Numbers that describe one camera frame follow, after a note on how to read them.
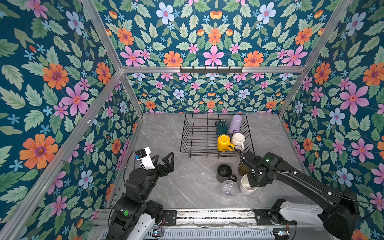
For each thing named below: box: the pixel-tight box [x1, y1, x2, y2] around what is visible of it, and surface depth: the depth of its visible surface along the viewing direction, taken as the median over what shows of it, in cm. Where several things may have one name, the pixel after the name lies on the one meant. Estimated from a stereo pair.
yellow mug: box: [217, 134, 235, 152], surface depth 92 cm
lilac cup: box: [229, 114, 243, 134], surface depth 102 cm
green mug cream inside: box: [214, 119, 228, 136], surface depth 98 cm
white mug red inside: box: [231, 132, 246, 151], surface depth 95 cm
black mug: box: [216, 164, 238, 183], surface depth 84 cm
